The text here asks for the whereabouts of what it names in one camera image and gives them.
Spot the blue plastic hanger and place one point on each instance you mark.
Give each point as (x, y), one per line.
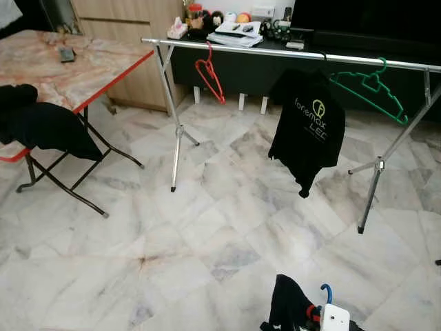
(328, 293)

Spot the red plastic hanger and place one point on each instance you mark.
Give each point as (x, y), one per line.
(209, 52)

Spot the green plastic hanger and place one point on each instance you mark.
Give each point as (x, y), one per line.
(403, 118)

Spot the black T-shirt large green logo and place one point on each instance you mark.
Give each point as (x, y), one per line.
(306, 124)

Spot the black flat screen television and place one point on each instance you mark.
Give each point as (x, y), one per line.
(372, 14)

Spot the small white flat device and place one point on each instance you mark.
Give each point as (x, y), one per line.
(295, 45)

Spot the silver metal clothes rack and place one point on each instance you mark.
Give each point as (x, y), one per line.
(275, 53)

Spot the black low television console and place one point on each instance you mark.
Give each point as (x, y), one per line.
(241, 72)

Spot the white power socket box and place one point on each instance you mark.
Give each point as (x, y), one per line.
(262, 11)

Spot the stack of white papers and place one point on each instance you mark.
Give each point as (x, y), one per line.
(238, 31)

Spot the orange ball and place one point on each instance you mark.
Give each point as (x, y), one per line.
(243, 16)

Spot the white blue round toy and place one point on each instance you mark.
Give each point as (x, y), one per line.
(229, 16)

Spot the red lidded snack jar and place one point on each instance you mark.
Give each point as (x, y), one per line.
(195, 12)

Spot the pink tissue box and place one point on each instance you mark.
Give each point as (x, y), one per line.
(178, 29)

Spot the light wooden cabinet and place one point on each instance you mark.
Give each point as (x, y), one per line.
(124, 55)

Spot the folding table marble top red edge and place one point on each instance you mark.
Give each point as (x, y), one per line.
(62, 76)

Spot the black mobile phone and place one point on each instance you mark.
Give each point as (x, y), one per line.
(66, 54)

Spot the plain black garment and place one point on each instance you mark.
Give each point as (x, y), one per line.
(41, 127)

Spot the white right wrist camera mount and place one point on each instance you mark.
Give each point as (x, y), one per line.
(335, 318)

